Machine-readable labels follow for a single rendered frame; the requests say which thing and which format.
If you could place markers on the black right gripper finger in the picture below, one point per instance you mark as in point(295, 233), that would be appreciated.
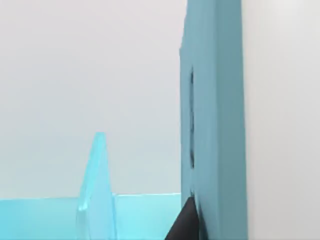
point(186, 222)

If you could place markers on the light blue rack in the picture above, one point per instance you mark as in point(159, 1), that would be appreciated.
point(100, 212)

